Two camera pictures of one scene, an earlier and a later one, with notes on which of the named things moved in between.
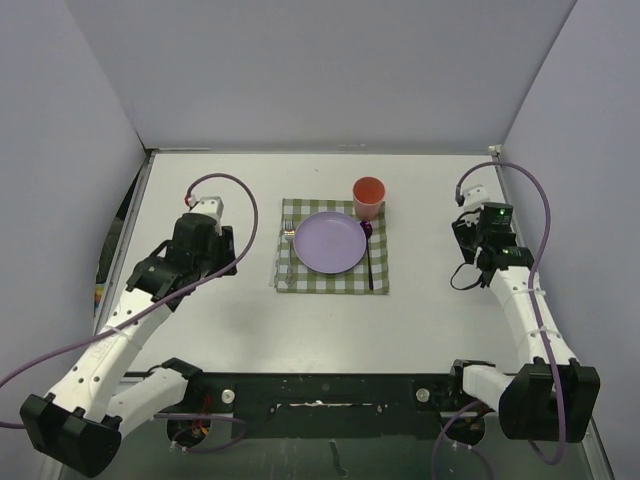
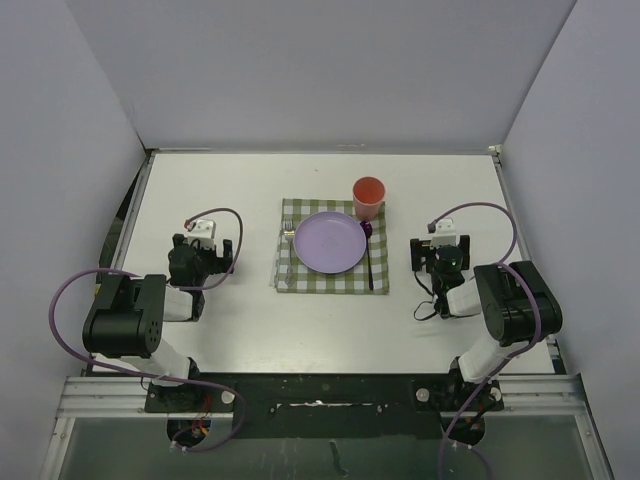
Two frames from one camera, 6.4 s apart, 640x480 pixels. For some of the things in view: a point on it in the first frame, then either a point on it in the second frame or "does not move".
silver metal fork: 289,234 does not move
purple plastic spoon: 368,231 does not move
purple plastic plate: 329,242 does not move
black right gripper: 466,228 → 422,249
